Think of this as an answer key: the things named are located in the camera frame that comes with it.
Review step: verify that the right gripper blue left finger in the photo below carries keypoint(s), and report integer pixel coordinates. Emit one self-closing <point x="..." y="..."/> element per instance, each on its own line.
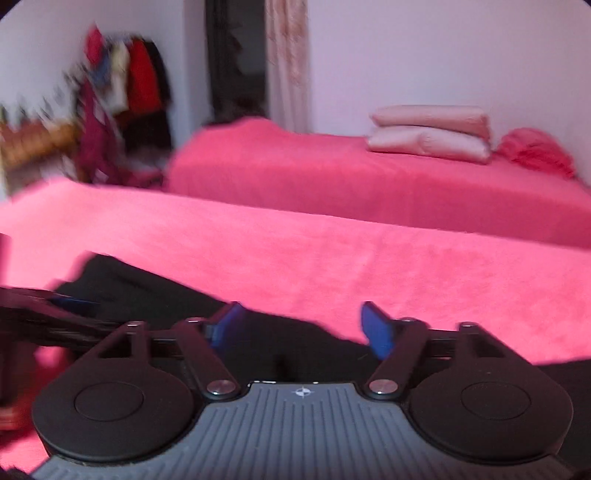
<point x="199" y="341"/>

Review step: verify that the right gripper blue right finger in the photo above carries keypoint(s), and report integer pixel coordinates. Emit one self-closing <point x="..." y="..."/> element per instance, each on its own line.
<point x="398" y="344"/>

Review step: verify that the black knit pants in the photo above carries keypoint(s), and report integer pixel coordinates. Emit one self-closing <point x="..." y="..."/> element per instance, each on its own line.
<point x="267" y="347"/>

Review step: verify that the near pink bed blanket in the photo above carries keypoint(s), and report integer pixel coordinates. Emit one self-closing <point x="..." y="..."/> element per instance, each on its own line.
<point x="535" y="297"/>

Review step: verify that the far pink bed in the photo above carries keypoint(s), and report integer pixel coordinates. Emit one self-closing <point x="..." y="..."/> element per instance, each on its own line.
<point x="253" y="162"/>

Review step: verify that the hanging clothes rack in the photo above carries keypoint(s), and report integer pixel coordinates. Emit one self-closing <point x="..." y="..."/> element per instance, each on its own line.
<point x="121" y="95"/>

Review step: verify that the lower pink pillow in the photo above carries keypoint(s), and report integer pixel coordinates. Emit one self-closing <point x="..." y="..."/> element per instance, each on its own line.
<point x="429" y="142"/>

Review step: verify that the pink pillow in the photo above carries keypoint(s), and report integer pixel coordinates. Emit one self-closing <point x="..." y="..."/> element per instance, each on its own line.
<point x="463" y="119"/>
<point x="429" y="142"/>

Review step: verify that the upper pink pillow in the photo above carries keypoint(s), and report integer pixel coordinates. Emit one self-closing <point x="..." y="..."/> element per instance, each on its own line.
<point x="463" y="119"/>

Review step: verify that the folded pink blanket stack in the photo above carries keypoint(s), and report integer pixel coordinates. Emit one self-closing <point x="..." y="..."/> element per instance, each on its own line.
<point x="535" y="150"/>

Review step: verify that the pink patterned curtain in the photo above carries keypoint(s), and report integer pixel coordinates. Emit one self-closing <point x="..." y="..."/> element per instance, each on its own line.
<point x="288" y="64"/>

